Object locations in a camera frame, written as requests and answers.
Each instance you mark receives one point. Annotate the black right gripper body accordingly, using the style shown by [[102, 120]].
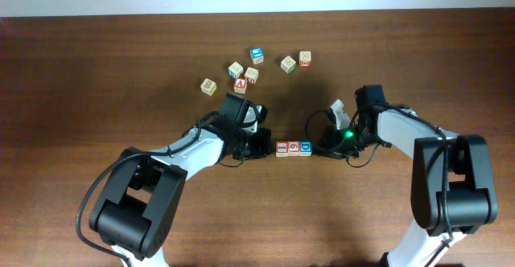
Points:
[[331, 142]]

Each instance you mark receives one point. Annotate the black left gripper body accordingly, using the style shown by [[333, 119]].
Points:
[[252, 144]]

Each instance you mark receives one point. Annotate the red letter I block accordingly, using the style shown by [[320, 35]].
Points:
[[282, 149]]

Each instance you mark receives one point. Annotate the blue letter D block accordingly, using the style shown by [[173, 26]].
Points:
[[305, 148]]

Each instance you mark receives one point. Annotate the red number 9 block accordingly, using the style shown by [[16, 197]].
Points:
[[293, 148]]

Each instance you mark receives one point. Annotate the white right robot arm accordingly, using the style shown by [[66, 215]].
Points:
[[452, 192]]

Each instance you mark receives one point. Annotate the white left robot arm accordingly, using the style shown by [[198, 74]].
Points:
[[136, 207]]

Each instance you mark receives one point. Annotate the red letter A block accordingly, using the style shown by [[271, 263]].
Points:
[[240, 85]]

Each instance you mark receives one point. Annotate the wooden block red side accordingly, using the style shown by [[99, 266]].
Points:
[[251, 75]]

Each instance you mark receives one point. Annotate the plain wooden block near left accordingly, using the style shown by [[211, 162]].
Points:
[[208, 86]]

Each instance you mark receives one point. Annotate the wooden block blue side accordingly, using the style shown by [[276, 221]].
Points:
[[235, 70]]

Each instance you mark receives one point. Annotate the wooden block green print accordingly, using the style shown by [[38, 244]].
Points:
[[288, 64]]

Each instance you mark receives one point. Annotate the blue top wooden block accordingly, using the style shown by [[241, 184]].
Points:
[[257, 55]]

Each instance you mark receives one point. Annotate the wooden block red bottom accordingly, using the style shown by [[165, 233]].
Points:
[[305, 59]]

